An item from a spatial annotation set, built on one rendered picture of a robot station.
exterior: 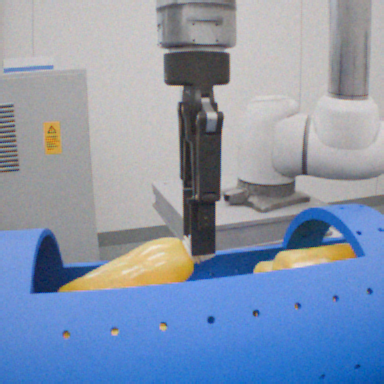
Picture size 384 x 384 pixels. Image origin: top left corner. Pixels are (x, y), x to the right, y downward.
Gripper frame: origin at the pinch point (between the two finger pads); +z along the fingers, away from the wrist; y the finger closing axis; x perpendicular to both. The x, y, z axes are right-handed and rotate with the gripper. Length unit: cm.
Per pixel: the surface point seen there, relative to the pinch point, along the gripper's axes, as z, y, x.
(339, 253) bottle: 3.2, 7.2, 16.1
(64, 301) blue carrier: 1.0, 13.8, -15.2
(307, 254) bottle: 3.0, 6.6, 11.8
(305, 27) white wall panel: -66, -282, 165
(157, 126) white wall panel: 22, -265, 26
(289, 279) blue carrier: 1.3, 14.0, 5.8
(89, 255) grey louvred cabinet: 66, -131, -26
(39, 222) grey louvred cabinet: 45, -128, -48
